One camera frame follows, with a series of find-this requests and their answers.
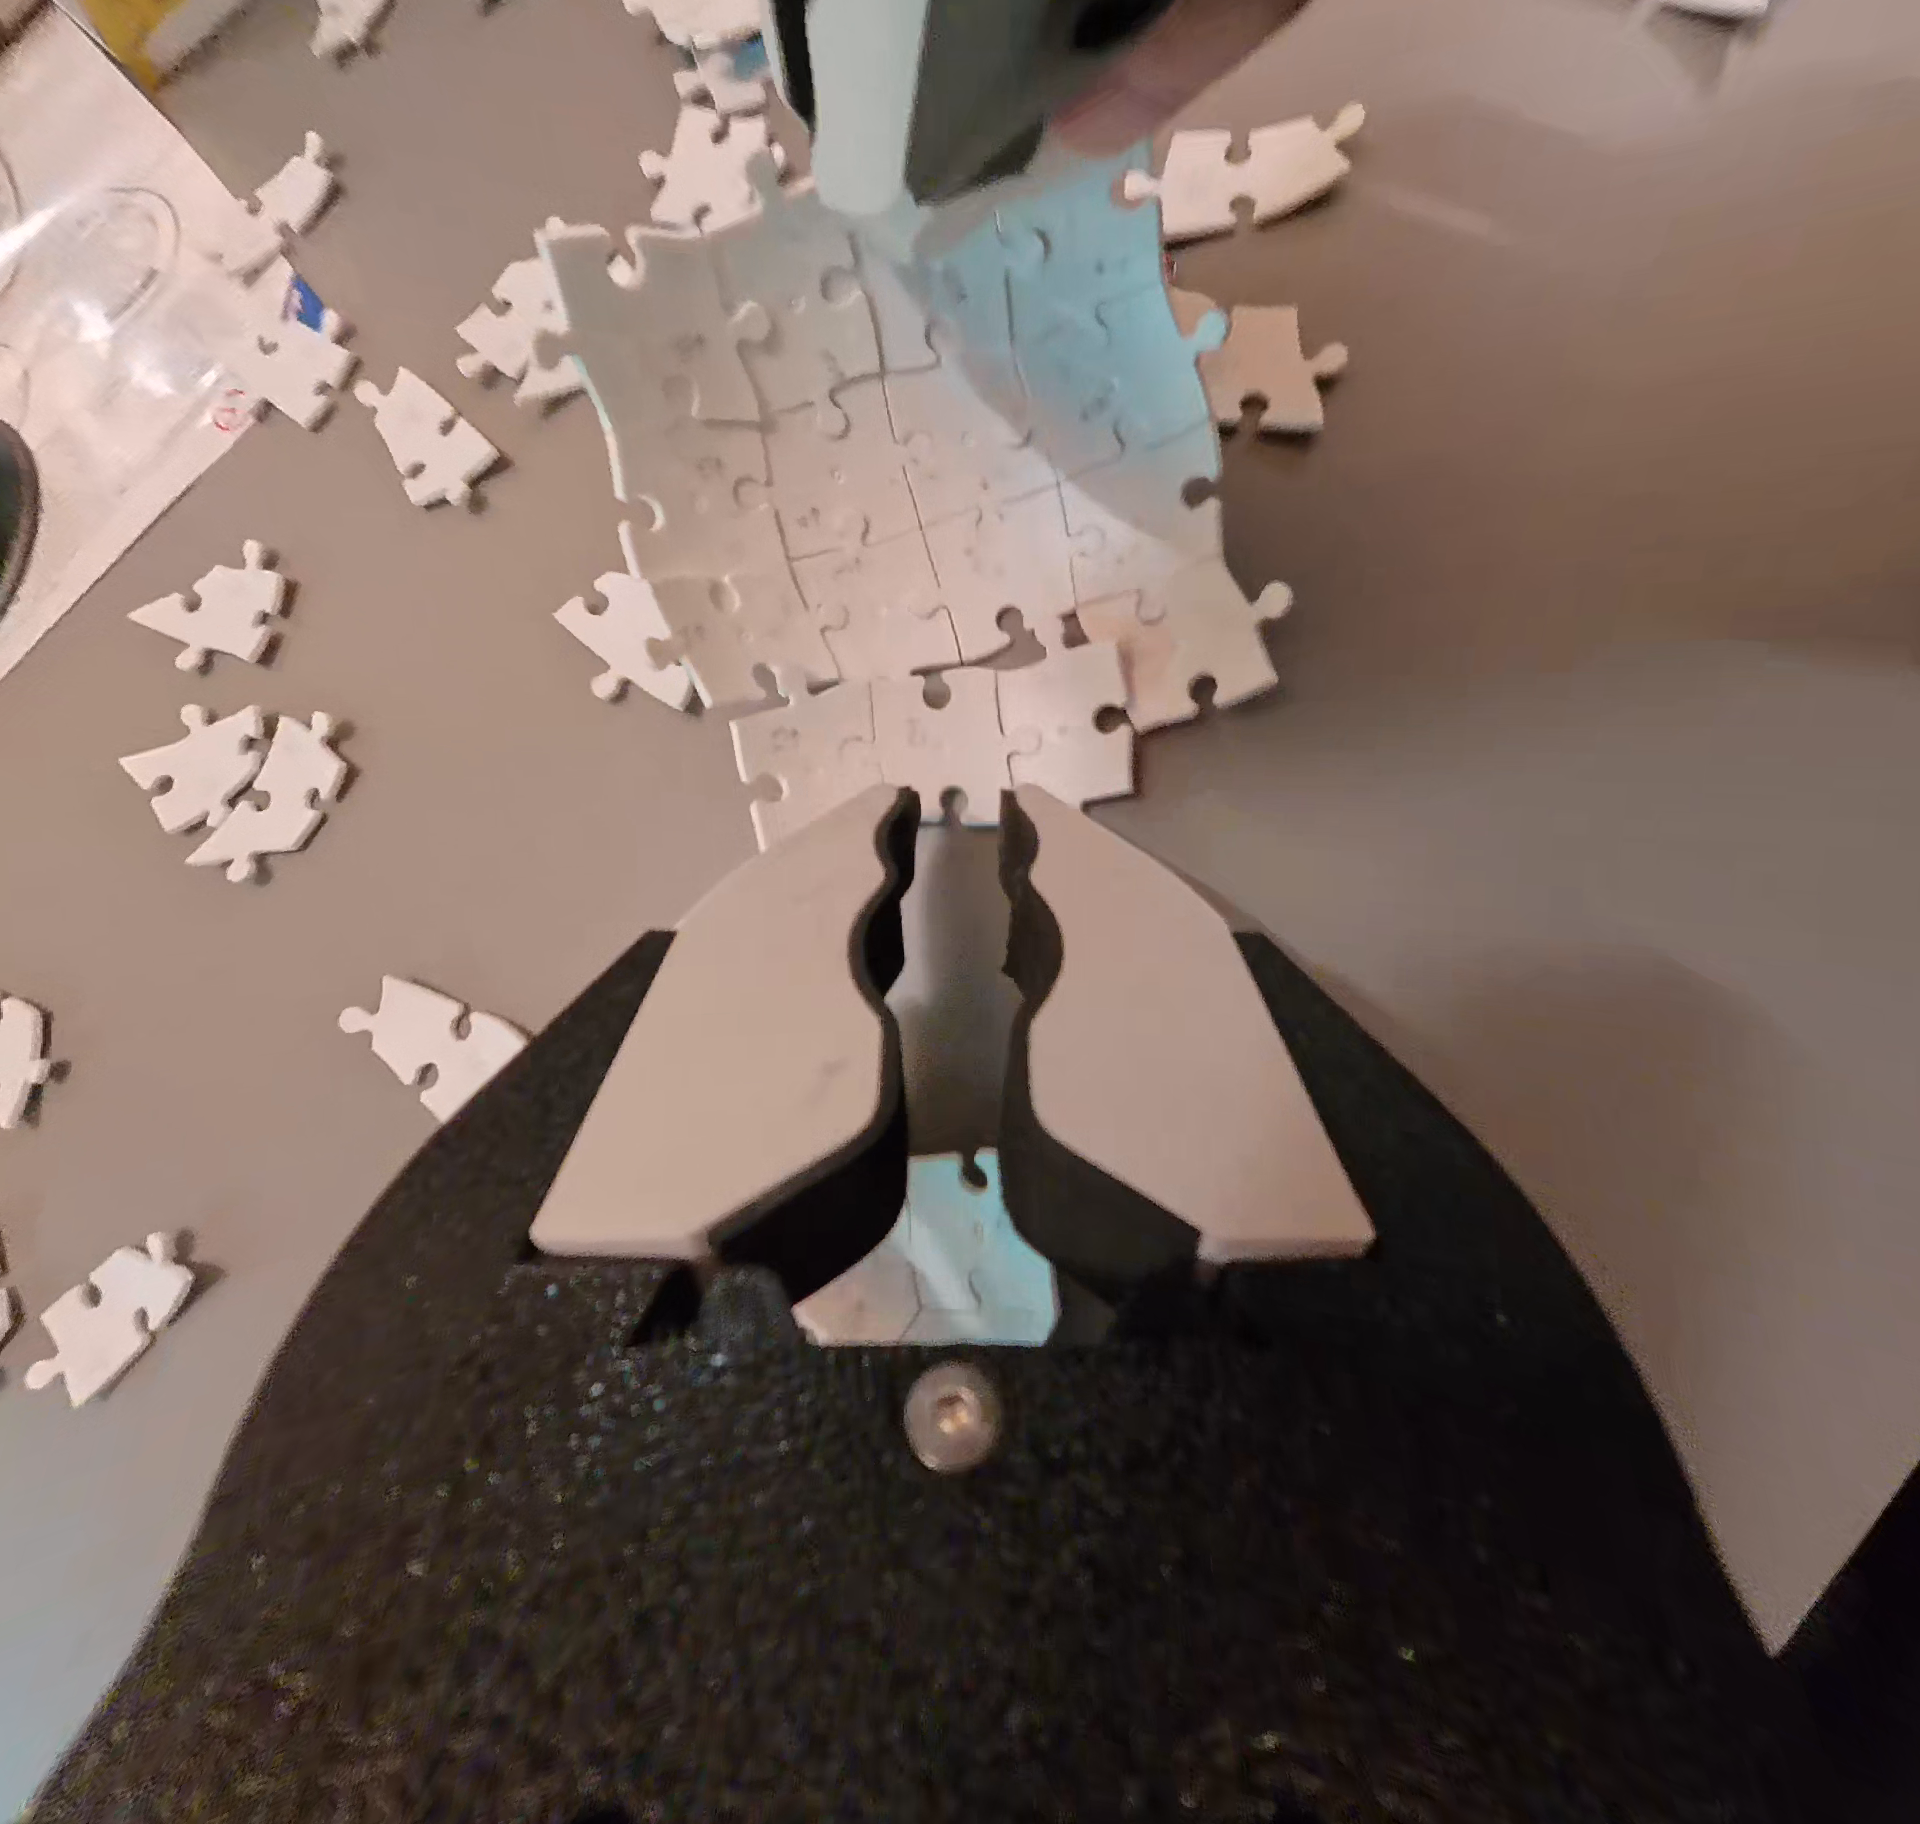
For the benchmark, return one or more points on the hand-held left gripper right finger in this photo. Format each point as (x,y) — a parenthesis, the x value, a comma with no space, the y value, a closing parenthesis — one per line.
(1171,1074)

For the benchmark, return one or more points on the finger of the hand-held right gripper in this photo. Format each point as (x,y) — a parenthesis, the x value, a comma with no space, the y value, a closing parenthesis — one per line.
(990,39)
(863,39)

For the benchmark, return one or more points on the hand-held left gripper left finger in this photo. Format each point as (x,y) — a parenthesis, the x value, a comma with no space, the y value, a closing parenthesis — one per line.
(721,1045)

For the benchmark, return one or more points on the joined white puzzle ball pieces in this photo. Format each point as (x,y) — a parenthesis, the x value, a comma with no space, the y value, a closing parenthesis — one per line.
(854,504)

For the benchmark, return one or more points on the scattered loose white puzzle pieces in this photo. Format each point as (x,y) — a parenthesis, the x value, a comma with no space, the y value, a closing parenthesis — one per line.
(428,436)

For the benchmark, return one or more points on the clear plastic stand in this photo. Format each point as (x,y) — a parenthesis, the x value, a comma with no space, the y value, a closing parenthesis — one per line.
(104,295)

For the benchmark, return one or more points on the white instruction sheet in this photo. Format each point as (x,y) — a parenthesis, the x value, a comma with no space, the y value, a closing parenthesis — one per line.
(91,504)

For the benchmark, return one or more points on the dark round object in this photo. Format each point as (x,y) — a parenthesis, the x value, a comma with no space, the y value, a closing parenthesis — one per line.
(12,518)

